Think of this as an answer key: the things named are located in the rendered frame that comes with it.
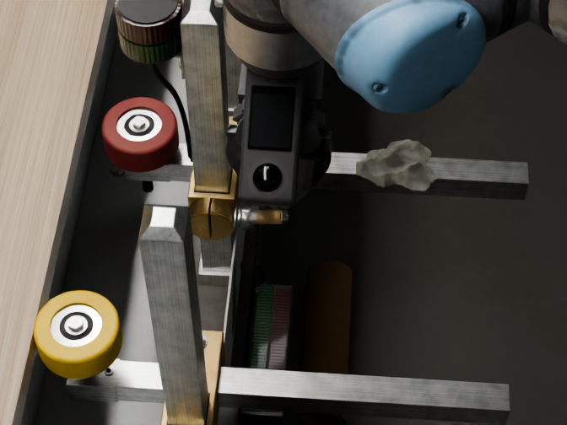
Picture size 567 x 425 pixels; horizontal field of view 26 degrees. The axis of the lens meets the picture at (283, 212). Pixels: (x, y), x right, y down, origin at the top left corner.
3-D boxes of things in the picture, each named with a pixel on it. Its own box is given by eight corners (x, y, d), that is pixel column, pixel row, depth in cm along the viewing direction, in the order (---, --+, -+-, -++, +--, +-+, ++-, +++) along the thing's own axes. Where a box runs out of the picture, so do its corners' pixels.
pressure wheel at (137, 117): (187, 163, 140) (180, 94, 131) (179, 218, 136) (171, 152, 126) (118, 158, 141) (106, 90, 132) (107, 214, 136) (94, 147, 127)
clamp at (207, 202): (245, 145, 139) (245, 115, 135) (234, 242, 131) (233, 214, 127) (197, 142, 139) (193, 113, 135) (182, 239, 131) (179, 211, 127)
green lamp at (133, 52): (188, 18, 115) (186, 2, 114) (180, 65, 112) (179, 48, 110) (125, 16, 116) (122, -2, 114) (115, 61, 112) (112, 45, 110)
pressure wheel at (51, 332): (96, 334, 127) (82, 271, 117) (147, 383, 123) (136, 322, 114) (35, 381, 123) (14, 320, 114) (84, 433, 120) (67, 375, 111)
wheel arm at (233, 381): (503, 400, 124) (510, 379, 120) (504, 431, 122) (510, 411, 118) (76, 373, 126) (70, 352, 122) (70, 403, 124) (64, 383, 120)
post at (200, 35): (238, 286, 149) (222, -9, 110) (234, 310, 147) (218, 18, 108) (209, 284, 149) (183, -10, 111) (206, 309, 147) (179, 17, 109)
